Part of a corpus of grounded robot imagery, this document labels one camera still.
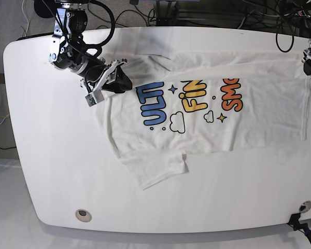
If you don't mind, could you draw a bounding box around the white printed T-shirt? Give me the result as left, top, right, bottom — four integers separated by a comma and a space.
94, 51, 311, 189

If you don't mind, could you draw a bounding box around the black clamp with cable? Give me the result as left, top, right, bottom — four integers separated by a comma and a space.
287, 213, 311, 244

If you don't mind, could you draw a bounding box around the table grommet hole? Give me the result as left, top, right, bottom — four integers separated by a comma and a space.
299, 201, 311, 213
75, 209, 92, 223

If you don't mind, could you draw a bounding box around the left table grommet hole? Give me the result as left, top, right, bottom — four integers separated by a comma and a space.
75, 209, 92, 223

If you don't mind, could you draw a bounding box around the right table grommet hole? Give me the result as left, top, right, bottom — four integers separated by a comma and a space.
299, 201, 311, 213

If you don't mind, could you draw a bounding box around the white floor cable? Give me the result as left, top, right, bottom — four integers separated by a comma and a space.
20, 0, 31, 37

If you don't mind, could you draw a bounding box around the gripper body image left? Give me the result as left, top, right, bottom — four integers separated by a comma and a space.
79, 58, 128, 91

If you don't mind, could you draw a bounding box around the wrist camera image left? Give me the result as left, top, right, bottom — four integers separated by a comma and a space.
85, 90, 104, 107

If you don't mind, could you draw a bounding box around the black aluminium frame stand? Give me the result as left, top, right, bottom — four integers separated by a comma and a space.
152, 1, 246, 29

